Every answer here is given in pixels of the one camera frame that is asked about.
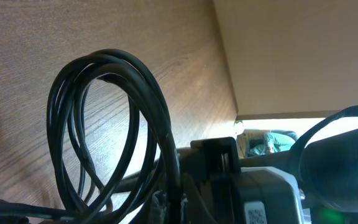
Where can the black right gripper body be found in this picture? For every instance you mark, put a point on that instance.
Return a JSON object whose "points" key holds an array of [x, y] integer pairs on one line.
{"points": [[200, 186]]}

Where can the person in green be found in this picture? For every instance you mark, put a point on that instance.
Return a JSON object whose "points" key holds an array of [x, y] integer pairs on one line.
{"points": [[271, 143]]}

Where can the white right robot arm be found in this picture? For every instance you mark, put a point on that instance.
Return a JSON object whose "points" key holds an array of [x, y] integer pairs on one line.
{"points": [[327, 177]]}

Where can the brown wooden side panel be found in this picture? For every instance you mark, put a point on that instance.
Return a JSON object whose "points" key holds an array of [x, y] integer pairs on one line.
{"points": [[291, 59]]}

